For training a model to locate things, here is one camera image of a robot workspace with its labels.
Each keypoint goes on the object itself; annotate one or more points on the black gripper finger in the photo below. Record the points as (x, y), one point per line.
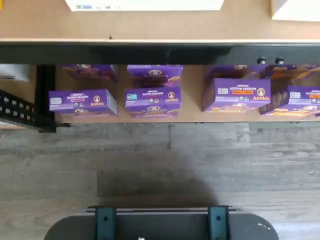
(105, 225)
(218, 225)

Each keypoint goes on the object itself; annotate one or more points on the Simple Mills almond bars box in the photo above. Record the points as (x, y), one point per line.
(300, 8)

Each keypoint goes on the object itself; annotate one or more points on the purple Annie's pasta box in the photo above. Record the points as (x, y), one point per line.
(155, 75)
(87, 72)
(152, 98)
(302, 100)
(237, 93)
(232, 71)
(82, 101)

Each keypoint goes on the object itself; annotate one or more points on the black metal shelf rack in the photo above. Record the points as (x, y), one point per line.
(150, 53)

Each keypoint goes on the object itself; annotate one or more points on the Simple Mills Sweet Thins box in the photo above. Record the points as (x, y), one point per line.
(150, 5)

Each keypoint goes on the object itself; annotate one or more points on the black perforated neighbour rack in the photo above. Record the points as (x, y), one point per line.
(15, 105)

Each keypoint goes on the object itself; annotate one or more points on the black rack bolt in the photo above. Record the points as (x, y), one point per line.
(279, 60)
(261, 60)

